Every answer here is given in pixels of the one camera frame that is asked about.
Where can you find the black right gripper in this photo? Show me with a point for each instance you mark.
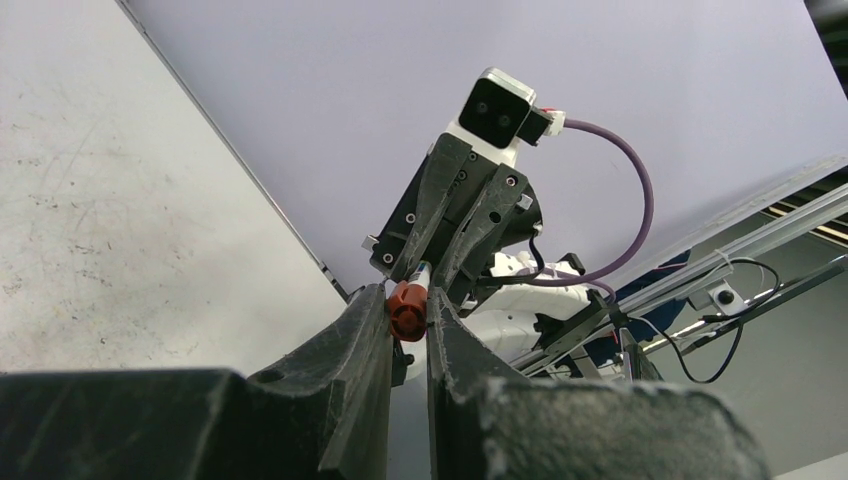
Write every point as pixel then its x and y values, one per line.
pixel 457 212

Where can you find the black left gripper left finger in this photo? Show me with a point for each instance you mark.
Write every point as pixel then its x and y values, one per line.
pixel 320 412

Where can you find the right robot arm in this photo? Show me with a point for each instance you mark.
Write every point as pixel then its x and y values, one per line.
pixel 519 305

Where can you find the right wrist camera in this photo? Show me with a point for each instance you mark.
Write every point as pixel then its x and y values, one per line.
pixel 499 114

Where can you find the red marker cap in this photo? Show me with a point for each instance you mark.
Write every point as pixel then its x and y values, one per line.
pixel 407 307

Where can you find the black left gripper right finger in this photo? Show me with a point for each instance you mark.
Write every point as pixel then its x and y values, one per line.
pixel 487 421

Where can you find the aluminium frame rail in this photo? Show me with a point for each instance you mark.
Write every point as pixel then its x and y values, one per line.
pixel 706 275

